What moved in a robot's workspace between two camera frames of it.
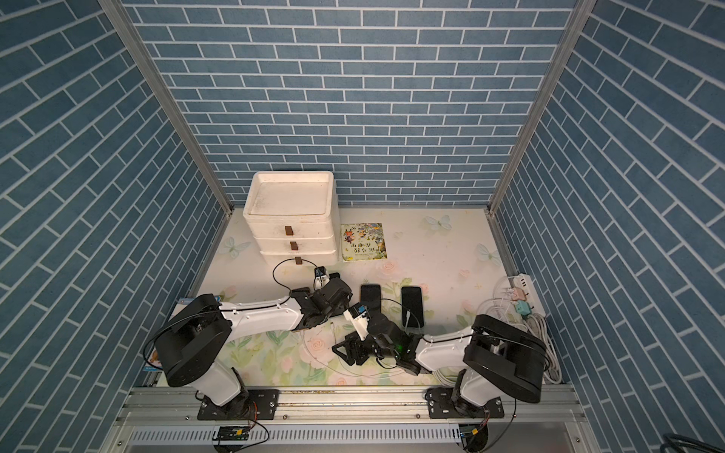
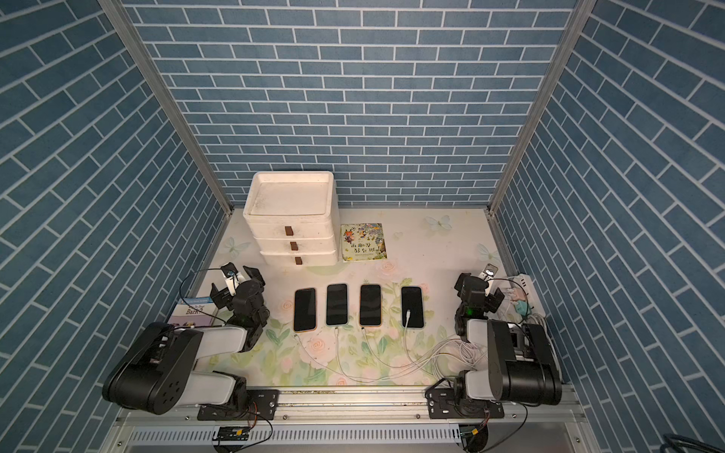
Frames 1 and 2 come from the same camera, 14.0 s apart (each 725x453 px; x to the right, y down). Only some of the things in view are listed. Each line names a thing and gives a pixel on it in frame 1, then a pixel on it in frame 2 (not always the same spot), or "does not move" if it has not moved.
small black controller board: (232, 433) does not move
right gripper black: (352, 343) -> (495, 300)
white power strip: (524, 282) does not move
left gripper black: (343, 305) -> (221, 297)
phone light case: (412, 300) does not move
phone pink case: (370, 296) does not move
